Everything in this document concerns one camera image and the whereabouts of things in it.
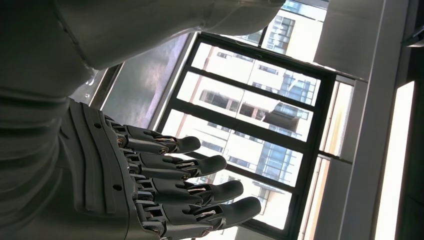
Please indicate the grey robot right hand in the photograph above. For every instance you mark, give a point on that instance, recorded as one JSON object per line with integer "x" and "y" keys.
{"x": 99, "y": 185}

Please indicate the black window frame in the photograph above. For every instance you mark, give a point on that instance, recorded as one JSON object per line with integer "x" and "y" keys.
{"x": 245, "y": 124}

